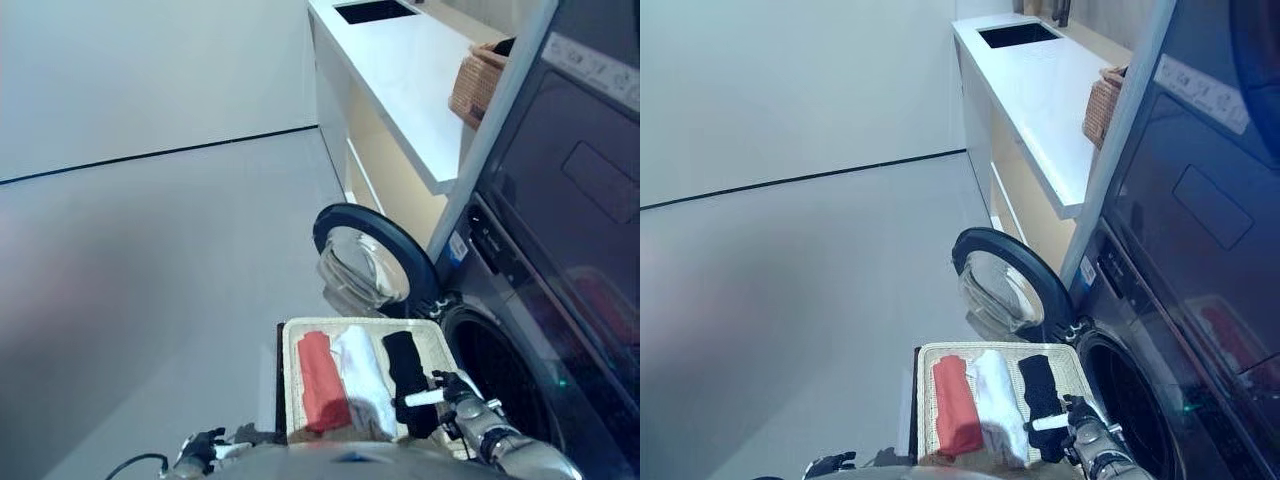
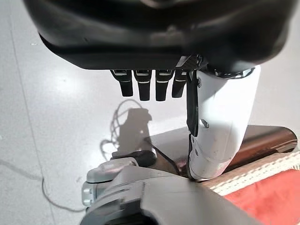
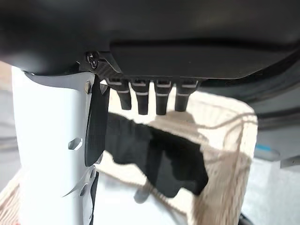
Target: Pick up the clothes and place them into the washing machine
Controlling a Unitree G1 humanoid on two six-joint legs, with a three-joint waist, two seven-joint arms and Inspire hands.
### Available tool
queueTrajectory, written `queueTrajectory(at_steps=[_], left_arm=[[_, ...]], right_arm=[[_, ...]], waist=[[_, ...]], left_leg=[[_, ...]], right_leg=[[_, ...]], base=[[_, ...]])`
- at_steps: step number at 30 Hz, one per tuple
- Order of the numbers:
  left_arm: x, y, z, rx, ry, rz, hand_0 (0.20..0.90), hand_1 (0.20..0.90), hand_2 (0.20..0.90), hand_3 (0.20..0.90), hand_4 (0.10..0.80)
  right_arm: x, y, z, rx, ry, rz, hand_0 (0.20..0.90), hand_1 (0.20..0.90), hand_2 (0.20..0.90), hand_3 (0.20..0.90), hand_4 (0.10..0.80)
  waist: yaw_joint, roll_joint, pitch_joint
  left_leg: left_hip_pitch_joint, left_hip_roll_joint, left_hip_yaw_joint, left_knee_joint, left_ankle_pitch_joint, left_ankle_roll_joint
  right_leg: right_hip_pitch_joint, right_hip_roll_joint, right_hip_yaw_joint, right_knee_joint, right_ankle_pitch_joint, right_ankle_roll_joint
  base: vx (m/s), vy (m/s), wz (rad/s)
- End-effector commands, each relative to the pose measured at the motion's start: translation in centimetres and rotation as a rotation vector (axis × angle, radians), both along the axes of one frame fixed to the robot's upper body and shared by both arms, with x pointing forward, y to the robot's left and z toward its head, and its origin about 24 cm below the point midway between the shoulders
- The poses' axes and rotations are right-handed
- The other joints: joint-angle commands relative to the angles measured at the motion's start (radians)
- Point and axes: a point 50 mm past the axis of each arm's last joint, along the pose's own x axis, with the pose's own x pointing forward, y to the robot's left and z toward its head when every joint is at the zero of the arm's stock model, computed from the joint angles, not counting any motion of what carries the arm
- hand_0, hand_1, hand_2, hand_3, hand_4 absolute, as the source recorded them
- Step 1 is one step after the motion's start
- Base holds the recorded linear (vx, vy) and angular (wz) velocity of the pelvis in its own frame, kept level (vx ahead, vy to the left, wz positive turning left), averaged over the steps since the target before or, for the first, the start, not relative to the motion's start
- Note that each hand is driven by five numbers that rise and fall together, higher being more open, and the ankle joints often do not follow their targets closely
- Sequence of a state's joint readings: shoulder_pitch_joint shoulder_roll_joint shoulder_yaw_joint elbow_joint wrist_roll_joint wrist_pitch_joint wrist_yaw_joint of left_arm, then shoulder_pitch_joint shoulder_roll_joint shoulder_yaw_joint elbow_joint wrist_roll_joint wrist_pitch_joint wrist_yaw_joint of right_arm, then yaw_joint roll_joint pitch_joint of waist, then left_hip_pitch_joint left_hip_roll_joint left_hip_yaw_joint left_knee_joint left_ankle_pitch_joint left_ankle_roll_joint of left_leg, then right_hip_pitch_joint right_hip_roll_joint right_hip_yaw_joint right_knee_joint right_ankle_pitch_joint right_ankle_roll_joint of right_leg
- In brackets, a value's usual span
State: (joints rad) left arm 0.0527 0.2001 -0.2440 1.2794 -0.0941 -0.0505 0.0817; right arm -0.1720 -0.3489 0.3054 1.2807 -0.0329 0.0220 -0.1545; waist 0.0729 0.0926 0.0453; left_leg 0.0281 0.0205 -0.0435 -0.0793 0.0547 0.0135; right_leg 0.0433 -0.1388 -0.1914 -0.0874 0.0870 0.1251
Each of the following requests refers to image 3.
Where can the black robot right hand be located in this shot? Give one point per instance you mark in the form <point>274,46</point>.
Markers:
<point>164,35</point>

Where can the black cloth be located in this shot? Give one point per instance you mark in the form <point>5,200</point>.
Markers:
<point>168,164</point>

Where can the cream wicker tray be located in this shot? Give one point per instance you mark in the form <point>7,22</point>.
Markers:
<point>225,145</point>

